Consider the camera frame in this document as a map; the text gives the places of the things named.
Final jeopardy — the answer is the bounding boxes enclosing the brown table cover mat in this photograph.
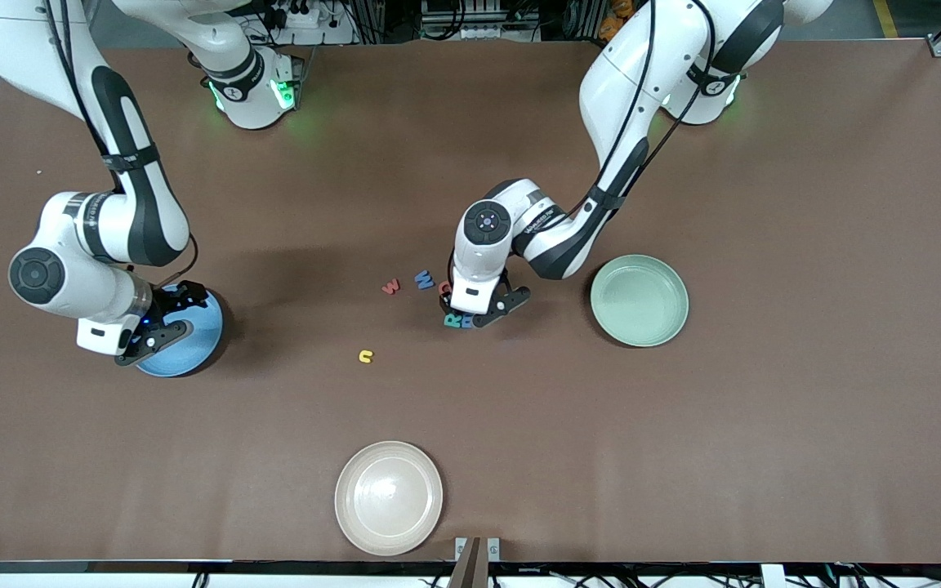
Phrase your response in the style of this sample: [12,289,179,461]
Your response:
[0,39,941,564]

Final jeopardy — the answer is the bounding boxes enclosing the white power strip with plugs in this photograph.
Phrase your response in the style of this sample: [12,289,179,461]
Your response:
[270,0,357,46]

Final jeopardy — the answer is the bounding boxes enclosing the long white power strip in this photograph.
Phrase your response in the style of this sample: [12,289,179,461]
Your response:
[420,0,543,42]

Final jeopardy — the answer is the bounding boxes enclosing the green plate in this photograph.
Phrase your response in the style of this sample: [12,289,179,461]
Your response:
[590,254,690,349]

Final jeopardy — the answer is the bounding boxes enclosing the beige plate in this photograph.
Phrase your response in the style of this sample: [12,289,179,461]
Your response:
[334,441,444,557]

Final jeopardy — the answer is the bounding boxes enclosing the blue plate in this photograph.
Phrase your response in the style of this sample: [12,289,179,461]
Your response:
[136,286,225,378]

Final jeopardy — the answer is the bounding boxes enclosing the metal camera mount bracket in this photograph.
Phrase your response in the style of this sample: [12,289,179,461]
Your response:
[448,537,501,588]

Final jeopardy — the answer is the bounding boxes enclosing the orange bag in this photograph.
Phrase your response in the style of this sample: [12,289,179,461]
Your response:
[599,0,631,42]

